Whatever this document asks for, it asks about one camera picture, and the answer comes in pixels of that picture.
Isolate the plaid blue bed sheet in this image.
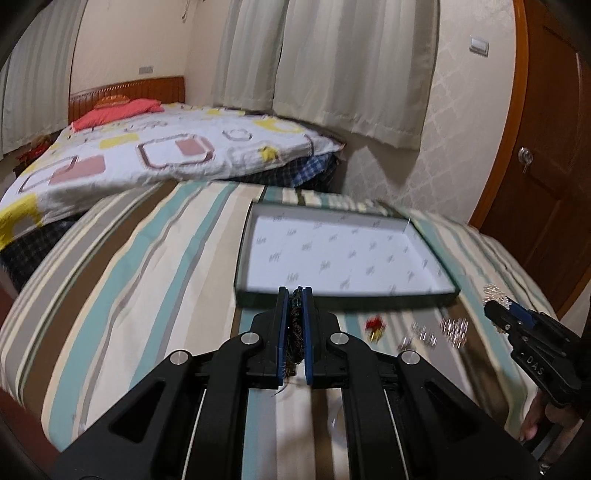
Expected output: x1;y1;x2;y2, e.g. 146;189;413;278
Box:
1;153;342;293

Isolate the left grey curtain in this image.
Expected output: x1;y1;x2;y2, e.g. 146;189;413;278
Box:
1;0;87;154

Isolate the silver door knob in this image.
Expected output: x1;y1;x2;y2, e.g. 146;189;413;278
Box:
518;147;534;174

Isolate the wooden headboard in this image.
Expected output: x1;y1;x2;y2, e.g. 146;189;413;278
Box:
68;76;185;123

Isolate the right hand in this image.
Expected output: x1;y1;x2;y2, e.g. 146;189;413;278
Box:
518;391;583;445

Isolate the small red gold charm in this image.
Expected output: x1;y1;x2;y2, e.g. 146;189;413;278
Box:
365;315;387;343

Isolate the patterned white bed quilt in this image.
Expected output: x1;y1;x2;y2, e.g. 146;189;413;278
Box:
1;103;343;246

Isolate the wall light switch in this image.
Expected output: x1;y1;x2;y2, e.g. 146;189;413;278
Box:
469;36;490;57

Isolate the pink red pillow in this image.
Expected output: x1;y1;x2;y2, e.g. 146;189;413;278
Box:
71;99;164;132

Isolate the striped tablecloth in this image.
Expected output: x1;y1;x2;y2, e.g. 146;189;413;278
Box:
1;181;552;479

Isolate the silver crystal brooch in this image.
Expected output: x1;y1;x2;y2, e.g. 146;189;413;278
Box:
412;323;438;348

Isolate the black cord bracelet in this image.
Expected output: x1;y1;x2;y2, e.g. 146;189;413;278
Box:
271;285;308;398

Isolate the grey curtain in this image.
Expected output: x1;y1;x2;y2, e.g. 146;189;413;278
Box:
212;0;440;150
1;0;87;154

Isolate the rhinestone pearl brooch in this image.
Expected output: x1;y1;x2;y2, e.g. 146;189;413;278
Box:
441;318;470;349

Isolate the green shallow tray box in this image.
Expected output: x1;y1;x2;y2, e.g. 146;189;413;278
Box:
235;201;460;312

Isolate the right grey curtain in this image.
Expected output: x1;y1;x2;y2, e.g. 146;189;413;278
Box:
212;0;440;150

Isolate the dark wooden nightstand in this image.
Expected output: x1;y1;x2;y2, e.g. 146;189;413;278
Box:
13;135;57;177

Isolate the wooden door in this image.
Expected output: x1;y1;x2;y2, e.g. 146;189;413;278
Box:
470;1;590;316

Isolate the orange embroidered cushion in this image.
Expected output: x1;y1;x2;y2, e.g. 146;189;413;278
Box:
94;94;130;109

